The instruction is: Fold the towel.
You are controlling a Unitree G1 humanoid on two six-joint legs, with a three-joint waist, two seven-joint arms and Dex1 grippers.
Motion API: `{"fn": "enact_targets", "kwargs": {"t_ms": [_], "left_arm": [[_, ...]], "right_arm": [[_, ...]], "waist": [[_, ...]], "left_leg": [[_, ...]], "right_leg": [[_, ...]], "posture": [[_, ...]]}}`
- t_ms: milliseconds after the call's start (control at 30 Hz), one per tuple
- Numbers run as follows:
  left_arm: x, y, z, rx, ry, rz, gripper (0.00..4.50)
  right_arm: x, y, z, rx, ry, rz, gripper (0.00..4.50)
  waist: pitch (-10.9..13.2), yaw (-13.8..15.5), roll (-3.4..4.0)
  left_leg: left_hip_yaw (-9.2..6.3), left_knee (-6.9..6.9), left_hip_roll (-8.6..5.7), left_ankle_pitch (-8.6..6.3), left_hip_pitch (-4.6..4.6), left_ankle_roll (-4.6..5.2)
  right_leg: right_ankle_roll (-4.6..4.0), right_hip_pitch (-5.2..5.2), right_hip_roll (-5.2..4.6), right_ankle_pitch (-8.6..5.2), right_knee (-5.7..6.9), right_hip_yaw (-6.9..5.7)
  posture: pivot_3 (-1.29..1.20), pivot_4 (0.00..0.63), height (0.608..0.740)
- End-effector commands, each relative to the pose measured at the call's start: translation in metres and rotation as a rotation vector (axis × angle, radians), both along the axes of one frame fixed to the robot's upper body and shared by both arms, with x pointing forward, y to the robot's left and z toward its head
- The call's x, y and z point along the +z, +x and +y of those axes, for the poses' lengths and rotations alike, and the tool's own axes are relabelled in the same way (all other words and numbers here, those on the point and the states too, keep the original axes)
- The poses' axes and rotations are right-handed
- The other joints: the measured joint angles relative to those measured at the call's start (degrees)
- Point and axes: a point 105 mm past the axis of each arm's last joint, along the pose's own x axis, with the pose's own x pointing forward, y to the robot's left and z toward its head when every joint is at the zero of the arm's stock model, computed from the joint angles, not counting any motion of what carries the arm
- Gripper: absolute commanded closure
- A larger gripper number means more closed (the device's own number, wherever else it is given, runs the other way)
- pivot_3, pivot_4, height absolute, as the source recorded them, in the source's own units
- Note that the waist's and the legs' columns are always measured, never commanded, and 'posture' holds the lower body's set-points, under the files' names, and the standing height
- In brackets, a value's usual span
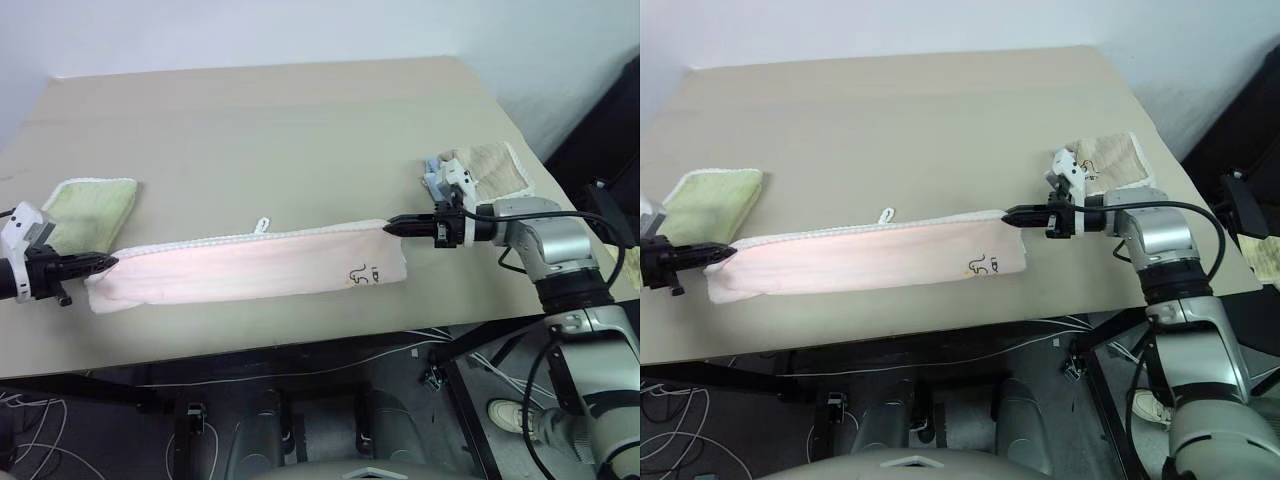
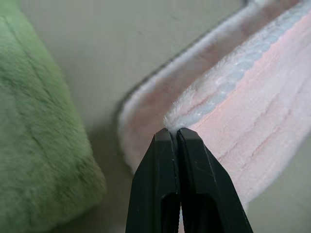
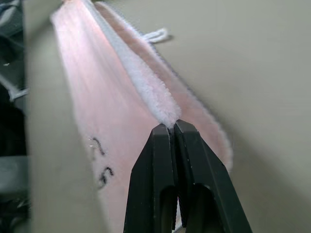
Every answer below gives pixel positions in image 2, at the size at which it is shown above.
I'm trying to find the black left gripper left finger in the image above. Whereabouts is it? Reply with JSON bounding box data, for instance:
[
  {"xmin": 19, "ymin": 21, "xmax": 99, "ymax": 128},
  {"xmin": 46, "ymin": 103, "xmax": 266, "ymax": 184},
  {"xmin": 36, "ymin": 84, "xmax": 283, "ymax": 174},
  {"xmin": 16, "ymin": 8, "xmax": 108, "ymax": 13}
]
[{"xmin": 125, "ymin": 128, "xmax": 182, "ymax": 233}]

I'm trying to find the green fluffy towel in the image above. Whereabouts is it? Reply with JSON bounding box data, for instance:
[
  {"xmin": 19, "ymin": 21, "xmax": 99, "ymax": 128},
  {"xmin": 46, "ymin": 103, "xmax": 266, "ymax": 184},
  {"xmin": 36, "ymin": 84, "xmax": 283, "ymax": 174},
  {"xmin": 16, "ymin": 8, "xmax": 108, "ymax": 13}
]
[{"xmin": 0, "ymin": 4, "xmax": 108, "ymax": 233}]

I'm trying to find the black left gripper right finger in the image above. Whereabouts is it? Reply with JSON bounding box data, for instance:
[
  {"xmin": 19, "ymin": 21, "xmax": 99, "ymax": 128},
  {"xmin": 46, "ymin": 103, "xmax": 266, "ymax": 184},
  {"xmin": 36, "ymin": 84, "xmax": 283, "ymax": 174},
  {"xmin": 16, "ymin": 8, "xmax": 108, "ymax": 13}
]
[{"xmin": 176, "ymin": 128, "xmax": 255, "ymax": 233}]

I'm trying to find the pink fluffy towel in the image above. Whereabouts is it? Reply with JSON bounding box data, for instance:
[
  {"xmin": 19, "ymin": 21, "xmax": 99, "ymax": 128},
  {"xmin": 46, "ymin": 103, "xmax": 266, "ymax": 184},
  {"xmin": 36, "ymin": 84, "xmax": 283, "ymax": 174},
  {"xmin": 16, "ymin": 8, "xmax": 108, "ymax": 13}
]
[{"xmin": 118, "ymin": 0, "xmax": 311, "ymax": 212}]

